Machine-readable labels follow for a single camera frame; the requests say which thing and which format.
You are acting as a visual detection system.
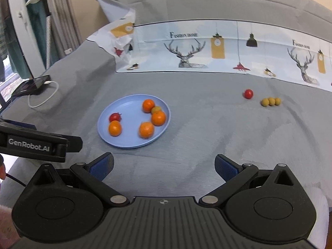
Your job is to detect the white ribbed frame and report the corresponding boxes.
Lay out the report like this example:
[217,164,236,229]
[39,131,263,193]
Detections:
[44,0,84,57]

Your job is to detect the grey quilt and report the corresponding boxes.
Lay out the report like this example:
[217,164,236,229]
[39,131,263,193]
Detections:
[104,0,332,42]

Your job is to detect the grey bedsheet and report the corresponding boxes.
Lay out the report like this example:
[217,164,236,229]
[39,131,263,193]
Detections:
[0,40,332,213]

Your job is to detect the person's left hand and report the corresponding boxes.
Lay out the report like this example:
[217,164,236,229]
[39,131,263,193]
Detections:
[0,154,7,181]

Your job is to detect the teal curtain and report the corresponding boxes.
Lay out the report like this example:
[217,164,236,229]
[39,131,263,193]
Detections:
[24,0,49,71]

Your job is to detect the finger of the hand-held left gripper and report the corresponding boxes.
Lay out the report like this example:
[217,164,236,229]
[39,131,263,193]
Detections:
[0,119,37,131]
[66,135,84,153]

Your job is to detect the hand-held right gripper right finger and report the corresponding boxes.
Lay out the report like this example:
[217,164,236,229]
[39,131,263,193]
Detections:
[198,154,298,208]

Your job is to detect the deer print cloth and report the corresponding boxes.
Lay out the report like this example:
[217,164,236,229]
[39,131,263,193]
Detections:
[85,0,332,93]

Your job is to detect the thin black cable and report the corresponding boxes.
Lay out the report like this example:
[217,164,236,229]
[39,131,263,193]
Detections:
[5,173,27,187]

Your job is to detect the white door frame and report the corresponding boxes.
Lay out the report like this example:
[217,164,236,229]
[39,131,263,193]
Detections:
[6,0,47,79]

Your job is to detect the plastic wrapped small orange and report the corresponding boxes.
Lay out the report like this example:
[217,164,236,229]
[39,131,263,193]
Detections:
[139,122,155,139]

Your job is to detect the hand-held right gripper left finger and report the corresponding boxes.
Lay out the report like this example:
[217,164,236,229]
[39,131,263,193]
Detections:
[28,153,130,208]

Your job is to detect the white dotted pole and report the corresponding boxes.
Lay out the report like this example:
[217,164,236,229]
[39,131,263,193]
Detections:
[45,0,53,69]

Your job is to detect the pale fuzzy cloth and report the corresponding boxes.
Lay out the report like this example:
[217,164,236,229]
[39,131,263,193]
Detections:
[303,180,331,214]

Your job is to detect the black smartphone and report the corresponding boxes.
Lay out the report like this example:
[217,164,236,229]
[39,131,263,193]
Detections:
[11,75,51,98]

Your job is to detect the pink fuzzy clothing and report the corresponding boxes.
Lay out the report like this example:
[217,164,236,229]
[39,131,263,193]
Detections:
[0,204,21,249]

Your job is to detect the white charging cable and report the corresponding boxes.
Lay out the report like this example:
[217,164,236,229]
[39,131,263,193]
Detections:
[28,80,59,109]

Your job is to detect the blue plastic plate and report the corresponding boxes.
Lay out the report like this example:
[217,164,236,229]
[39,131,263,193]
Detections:
[97,94,171,149]

